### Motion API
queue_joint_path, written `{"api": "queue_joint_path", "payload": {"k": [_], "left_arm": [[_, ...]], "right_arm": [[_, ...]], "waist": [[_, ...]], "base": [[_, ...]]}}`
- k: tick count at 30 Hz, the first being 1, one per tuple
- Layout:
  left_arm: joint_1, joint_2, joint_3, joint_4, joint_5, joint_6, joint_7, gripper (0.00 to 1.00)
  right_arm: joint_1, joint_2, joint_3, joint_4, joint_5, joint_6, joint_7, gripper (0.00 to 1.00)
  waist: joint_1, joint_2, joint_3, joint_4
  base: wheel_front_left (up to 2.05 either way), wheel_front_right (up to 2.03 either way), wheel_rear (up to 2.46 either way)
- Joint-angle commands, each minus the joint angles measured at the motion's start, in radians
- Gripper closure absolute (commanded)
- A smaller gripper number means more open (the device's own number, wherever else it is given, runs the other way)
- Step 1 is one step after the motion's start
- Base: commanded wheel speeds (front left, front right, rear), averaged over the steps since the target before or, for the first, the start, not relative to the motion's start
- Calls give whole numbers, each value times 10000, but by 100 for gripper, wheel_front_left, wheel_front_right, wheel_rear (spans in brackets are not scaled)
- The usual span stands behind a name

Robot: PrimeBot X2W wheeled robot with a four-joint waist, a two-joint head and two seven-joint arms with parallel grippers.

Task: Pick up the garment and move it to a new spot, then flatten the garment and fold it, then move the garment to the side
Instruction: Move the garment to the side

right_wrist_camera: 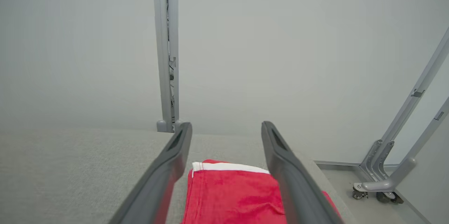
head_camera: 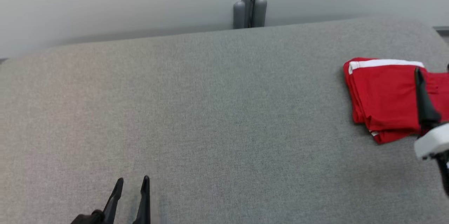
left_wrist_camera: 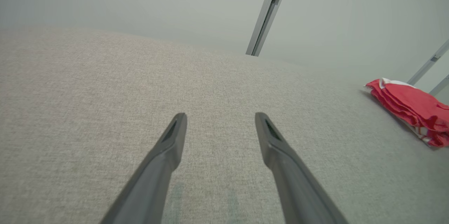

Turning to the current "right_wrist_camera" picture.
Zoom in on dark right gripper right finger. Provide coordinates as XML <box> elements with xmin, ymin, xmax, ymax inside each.
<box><xmin>261</xmin><ymin>121</ymin><xmax>345</xmax><ymax>224</ymax></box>

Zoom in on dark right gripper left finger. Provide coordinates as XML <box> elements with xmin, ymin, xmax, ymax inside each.
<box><xmin>109</xmin><ymin>122</ymin><xmax>193</xmax><ymax>224</ymax></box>

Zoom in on red shorts with white stripe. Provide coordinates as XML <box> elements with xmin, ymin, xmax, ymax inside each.
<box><xmin>182</xmin><ymin>159</ymin><xmax>342</xmax><ymax>224</ymax></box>

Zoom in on small black caster wheel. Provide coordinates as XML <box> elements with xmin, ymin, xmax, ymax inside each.
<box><xmin>352</xmin><ymin>186</ymin><xmax>369</xmax><ymax>200</ymax></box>
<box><xmin>376</xmin><ymin>191</ymin><xmax>404</xmax><ymax>204</ymax></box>

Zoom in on grey tubular partition leg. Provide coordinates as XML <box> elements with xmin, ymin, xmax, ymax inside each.
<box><xmin>353</xmin><ymin>96</ymin><xmax>449</xmax><ymax>193</ymax></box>

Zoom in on grey metal partition post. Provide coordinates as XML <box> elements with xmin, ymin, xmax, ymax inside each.
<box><xmin>153</xmin><ymin>0</ymin><xmax>180</xmax><ymax>133</ymax></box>

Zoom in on grey slanted partition frame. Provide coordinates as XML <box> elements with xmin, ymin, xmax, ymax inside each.
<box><xmin>360</xmin><ymin>28</ymin><xmax>449</xmax><ymax>182</ymax></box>

